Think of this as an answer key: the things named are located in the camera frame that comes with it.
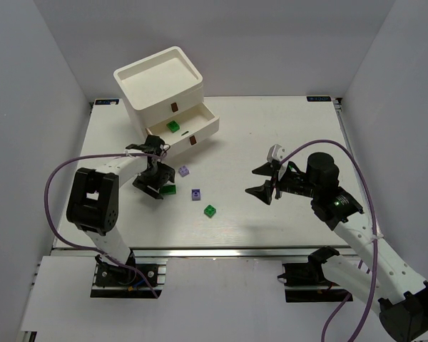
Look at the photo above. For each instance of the white drawer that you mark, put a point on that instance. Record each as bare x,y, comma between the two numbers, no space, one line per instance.
198,120

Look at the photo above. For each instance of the green sloped lego brick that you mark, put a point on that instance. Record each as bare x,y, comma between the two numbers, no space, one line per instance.
173,126

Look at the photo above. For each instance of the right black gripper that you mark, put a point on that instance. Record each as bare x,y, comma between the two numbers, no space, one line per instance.
277,182

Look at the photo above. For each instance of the white drawer cabinet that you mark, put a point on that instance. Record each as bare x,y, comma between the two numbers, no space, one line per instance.
158,87

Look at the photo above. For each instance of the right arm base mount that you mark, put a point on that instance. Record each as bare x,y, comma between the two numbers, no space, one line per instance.
303,286

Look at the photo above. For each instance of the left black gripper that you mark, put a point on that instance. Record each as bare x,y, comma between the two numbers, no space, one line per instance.
156,179

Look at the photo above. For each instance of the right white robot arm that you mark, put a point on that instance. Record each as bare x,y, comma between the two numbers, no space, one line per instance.
396,293

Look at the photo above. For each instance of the purple upside-down lego brick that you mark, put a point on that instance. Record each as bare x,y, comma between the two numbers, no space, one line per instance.
195,195

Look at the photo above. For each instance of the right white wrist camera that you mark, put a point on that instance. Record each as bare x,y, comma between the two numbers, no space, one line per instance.
275,158

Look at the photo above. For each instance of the aluminium table front rail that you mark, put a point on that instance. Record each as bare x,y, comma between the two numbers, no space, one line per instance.
209,252

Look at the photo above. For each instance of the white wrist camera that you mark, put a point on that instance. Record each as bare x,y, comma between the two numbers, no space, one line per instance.
275,158
164,150

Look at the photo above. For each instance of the green lego plate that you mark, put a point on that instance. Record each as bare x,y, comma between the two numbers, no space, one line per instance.
168,190

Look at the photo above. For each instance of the purple studded lego brick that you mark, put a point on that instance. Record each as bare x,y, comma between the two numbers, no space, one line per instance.
183,171

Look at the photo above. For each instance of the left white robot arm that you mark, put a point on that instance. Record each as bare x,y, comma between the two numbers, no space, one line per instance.
93,205

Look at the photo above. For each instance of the green square lego brick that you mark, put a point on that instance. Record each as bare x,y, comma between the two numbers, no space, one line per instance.
210,211

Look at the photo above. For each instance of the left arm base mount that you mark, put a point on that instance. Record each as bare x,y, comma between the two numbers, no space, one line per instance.
111,281

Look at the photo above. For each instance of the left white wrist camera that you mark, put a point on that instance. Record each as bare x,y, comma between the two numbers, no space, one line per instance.
164,150

